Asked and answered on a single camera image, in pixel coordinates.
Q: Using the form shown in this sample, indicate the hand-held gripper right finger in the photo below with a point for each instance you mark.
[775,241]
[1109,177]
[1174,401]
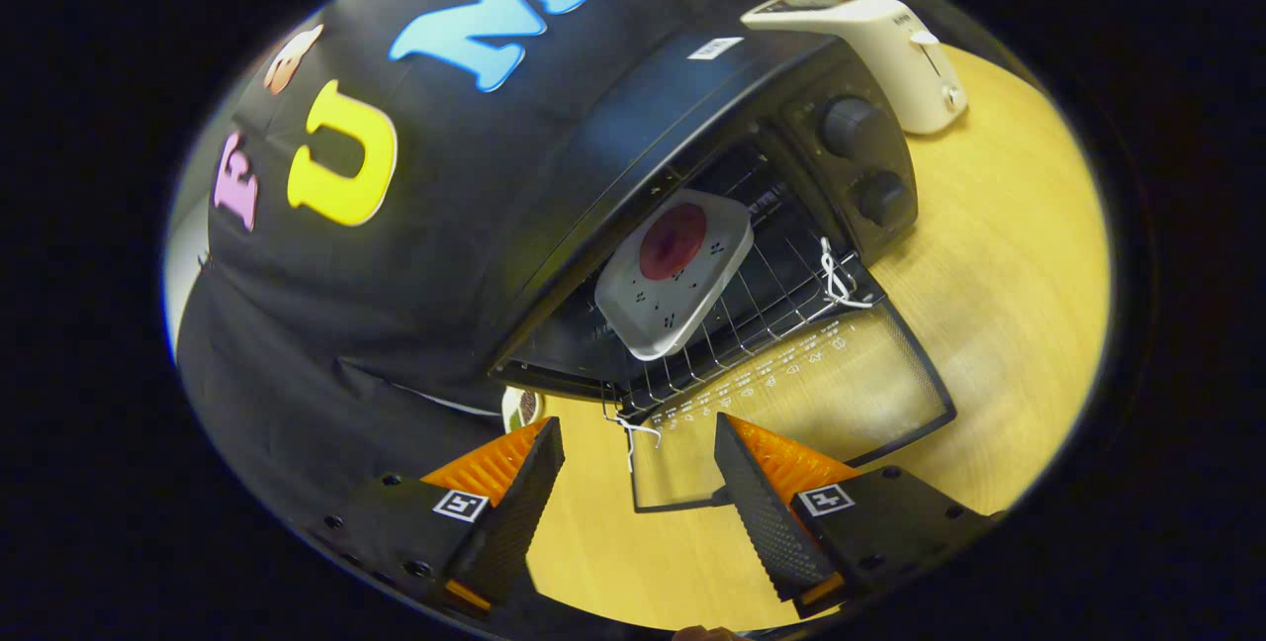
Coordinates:
[767,517]

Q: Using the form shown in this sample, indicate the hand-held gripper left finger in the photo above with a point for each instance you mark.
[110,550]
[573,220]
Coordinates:
[514,512]

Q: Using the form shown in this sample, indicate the white square plate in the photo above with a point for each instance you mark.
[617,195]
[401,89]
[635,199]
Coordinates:
[682,315]

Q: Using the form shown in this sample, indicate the pink ham slice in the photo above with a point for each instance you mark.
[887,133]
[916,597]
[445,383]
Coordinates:
[673,240]

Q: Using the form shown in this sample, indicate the black toaster oven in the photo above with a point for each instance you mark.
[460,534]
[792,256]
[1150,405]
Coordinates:
[633,117]

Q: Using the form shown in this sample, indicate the white pop-up toaster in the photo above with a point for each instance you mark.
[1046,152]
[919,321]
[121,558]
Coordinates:
[900,67]

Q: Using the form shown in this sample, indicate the white divided bean dish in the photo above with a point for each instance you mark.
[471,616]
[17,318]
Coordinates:
[514,411]

